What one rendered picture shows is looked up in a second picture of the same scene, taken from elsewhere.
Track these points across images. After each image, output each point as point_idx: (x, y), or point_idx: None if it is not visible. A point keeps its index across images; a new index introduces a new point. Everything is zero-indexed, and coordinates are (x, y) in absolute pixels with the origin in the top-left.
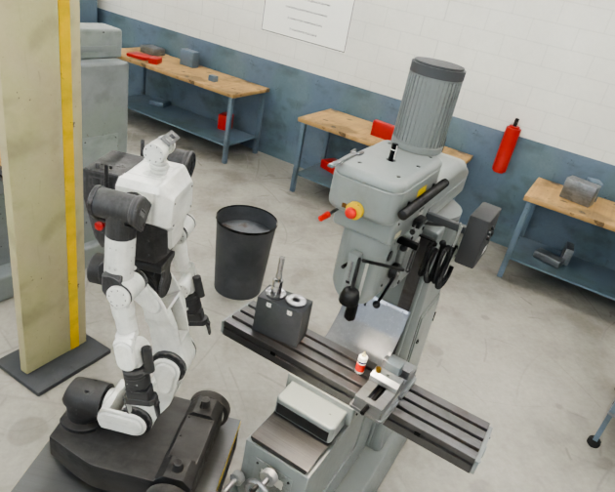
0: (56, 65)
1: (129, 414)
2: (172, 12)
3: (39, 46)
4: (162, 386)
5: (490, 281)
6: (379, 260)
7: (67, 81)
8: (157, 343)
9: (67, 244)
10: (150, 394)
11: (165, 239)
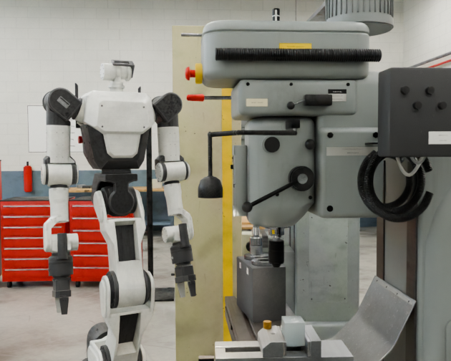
0: (217, 109)
1: (97, 349)
2: None
3: (205, 94)
4: (102, 307)
5: None
6: (255, 147)
7: (228, 122)
8: (109, 262)
9: (223, 268)
10: (61, 287)
11: (101, 142)
